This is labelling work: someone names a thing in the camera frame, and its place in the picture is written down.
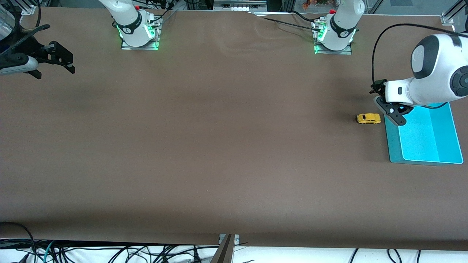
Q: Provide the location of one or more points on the yellow beetle toy car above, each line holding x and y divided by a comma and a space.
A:
368, 118

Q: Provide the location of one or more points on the cyan plastic bin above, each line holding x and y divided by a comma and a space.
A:
427, 146

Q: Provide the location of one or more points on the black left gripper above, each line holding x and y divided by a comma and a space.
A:
379, 87

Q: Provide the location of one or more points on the aluminium frame corner profile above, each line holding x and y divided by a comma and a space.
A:
453, 14
25, 7

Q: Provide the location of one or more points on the metal table leg bracket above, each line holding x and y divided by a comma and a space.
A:
226, 252

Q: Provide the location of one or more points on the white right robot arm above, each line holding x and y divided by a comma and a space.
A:
128, 22

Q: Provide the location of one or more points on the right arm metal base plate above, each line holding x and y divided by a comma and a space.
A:
155, 38

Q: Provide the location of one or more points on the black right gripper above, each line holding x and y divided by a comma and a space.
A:
33, 50

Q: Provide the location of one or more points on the grey power strip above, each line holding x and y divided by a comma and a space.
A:
239, 5

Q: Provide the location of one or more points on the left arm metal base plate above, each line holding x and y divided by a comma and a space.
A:
347, 52

